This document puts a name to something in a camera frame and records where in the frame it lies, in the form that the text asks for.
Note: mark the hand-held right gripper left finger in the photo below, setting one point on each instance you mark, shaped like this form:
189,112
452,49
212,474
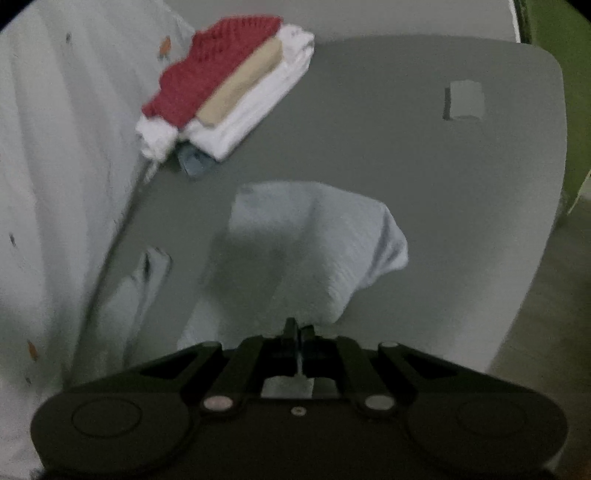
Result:
288,337

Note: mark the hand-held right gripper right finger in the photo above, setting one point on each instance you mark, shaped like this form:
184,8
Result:
308,339

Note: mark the pale fleecy garment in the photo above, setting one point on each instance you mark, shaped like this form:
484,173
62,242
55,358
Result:
323,240

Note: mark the dark blue-grey cloth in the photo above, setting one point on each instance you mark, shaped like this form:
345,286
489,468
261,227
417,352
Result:
196,162

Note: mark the white folded cloth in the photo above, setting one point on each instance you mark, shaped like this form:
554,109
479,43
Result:
263,115

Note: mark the beige folded cloth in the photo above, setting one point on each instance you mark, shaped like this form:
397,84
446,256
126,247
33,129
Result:
240,87

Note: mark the red knit garment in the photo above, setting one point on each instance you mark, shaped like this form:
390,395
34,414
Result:
207,69

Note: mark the small grey rectangular pad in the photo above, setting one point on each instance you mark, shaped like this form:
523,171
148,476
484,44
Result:
465,99

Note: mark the white carrot-print bed sheet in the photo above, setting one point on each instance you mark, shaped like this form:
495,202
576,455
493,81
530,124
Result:
55,161

